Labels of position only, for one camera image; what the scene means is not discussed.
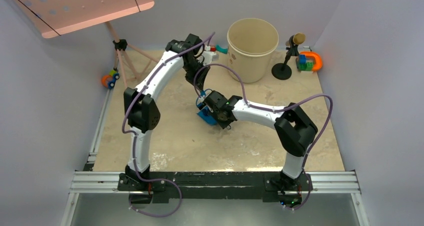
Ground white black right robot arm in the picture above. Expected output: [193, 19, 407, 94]
[196, 90, 318, 190]

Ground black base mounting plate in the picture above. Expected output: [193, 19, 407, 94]
[117, 172, 312, 207]

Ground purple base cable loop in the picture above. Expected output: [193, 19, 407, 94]
[128, 179, 184, 218]

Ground black microphone stand gold mic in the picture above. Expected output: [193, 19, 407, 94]
[271, 32, 306, 80]

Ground orange blue toy car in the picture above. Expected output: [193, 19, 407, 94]
[100, 69, 120, 89]

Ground blue hand brush black bristles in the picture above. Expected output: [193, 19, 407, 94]
[195, 88, 212, 107]

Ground blue plastic dustpan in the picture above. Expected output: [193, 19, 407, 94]
[197, 106, 218, 126]

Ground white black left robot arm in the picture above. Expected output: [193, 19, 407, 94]
[121, 34, 213, 191]

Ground cream round bucket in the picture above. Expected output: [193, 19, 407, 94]
[226, 18, 279, 83]

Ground aluminium frame rail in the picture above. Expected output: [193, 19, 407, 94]
[61, 90, 370, 226]

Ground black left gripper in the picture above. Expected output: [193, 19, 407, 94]
[182, 59, 210, 91]

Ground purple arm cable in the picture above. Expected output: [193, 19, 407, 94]
[193, 63, 334, 172]
[121, 32, 216, 186]

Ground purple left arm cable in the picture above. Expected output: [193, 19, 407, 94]
[121, 32, 216, 186]

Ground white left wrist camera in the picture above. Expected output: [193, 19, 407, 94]
[200, 51, 219, 65]

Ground teal curved toy piece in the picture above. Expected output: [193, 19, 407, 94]
[215, 45, 228, 54]

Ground pink music stand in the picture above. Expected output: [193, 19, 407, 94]
[13, 0, 155, 79]

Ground orange green toy block set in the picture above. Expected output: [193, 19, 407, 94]
[295, 51, 324, 72]

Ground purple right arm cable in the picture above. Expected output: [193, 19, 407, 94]
[193, 63, 334, 172]

